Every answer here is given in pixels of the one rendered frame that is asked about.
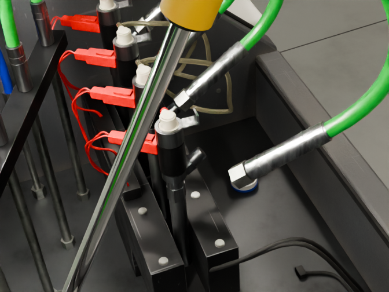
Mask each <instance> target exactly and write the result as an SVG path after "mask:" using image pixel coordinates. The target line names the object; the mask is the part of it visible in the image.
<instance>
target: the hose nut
mask: <svg viewBox="0 0 389 292"><path fill-rule="evenodd" d="M245 161H246V160H244V161H242V162H240V163H238V164H236V165H234V166H233V167H231V168H230V169H229V170H228V172H229V175H230V179H231V181H232V183H233V184H234V185H235V186H236V187H237V188H238V189H240V188H242V187H244V186H246V185H248V184H250V183H252V182H254V181H255V180H254V179H252V178H250V177H249V176H248V174H247V173H246V171H245V168H244V165H245Z"/></svg>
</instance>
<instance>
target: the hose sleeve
mask: <svg viewBox="0 0 389 292"><path fill-rule="evenodd" d="M332 140H333V138H332V137H330V136H329V135H328V134H327V132H326V130H325V128H324V122H323V121H321V122H320V123H318V124H316V125H314V126H310V127H309V128H308V129H306V130H303V131H301V132H300V133H298V134H297V135H295V136H293V137H291V138H289V139H287V140H285V141H283V142H281V143H279V144H277V145H275V146H273V147H271V148H270V149H268V150H265V151H263V152H262V153H260V154H257V155H255V156H254V157H253V158H251V159H249V160H247V161H245V165H244V168H245V171H246V173H247V174H248V176H249V177H250V178H252V179H254V180H255V179H257V178H259V177H261V176H263V175H266V174H268V173H269V172H271V171H274V170H276V169H277V168H279V167H281V166H283V165H285V164H287V163H289V162H291V161H293V160H295V159H296V158H298V157H300V156H302V155H304V154H306V153H308V152H311V151H313V150H315V149H316V148H319V147H321V146H323V145H324V144H326V143H328V142H330V141H332Z"/></svg>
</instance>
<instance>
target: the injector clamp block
mask: <svg viewBox="0 0 389 292"><path fill-rule="evenodd" d="M105 105H106V107H107V110H108V112H109V114H110V117H111V119H112V122H113V124H114V126H115V129H116V131H119V132H125V131H126V130H125V128H124V126H123V123H122V121H121V119H120V116H119V114H118V112H117V110H116V107H115V105H112V104H105ZM83 112H84V115H85V120H86V125H87V130H88V134H89V137H90V140H92V139H93V138H94V137H95V136H96V135H97V131H96V129H95V126H94V123H93V121H92V119H91V116H90V113H89V111H83ZM94 150H95V153H96V155H97V158H98V161H99V163H100V166H101V169H102V170H103V171H104V172H106V173H108V174H109V172H110V171H111V167H110V165H109V162H108V159H107V156H106V154H105V152H104V150H97V149H94ZM133 171H134V174H135V176H136V178H137V180H138V183H139V185H140V187H141V193H142V196H141V197H139V198H135V199H132V200H128V201H124V200H123V198H122V196H121V198H120V201H119V203H118V206H117V208H116V210H115V212H114V215H115V220H116V225H117V227H118V230H119V233H120V236H121V238H122V241H123V244H124V247H125V249H126V252H127V255H128V257H129V260H130V263H131V266H132V268H133V271H134V274H135V276H136V277H138V276H141V275H142V278H143V280H144V283H145V285H146V289H147V291H148V292H188V289H187V283H186V273H185V264H184V262H183V260H182V257H181V255H180V253H179V251H178V248H177V246H176V244H175V242H174V236H173V227H172V222H171V215H170V216H169V218H166V219H164V217H163V214H162V212H161V209H160V207H159V205H158V203H157V200H156V198H155V196H154V194H153V188H152V181H151V178H146V175H145V173H144V171H143V169H142V166H141V164H140V162H139V160H138V159H137V161H136V163H135V165H134V168H133ZM184 181H185V187H186V196H185V198H186V208H187V215H188V226H189V236H190V248H191V254H192V262H193V265H194V267H195V269H196V272H197V274H198V276H199V278H200V280H201V283H202V285H203V287H204V289H205V292H239V291H240V266H239V264H237V265H234V266H231V267H228V268H225V269H221V270H218V271H214V272H209V270H210V269H211V268H212V267H215V266H218V265H222V264H224V263H227V262H230V261H233V260H237V259H239V249H238V244H237V242H236V241H235V239H234V237H233V235H232V233H231V231H230V229H229V227H228V225H227V223H226V221H225V219H224V218H223V216H222V214H221V212H220V210H219V208H218V206H217V205H216V203H215V201H214V198H213V197H212V195H211V193H210V191H209V189H208V187H207V185H206V183H205V182H204V180H203V178H202V176H201V174H200V172H199V170H198V168H196V169H194V171H192V172H191V173H190V174H189V175H187V176H186V178H185V179H184Z"/></svg>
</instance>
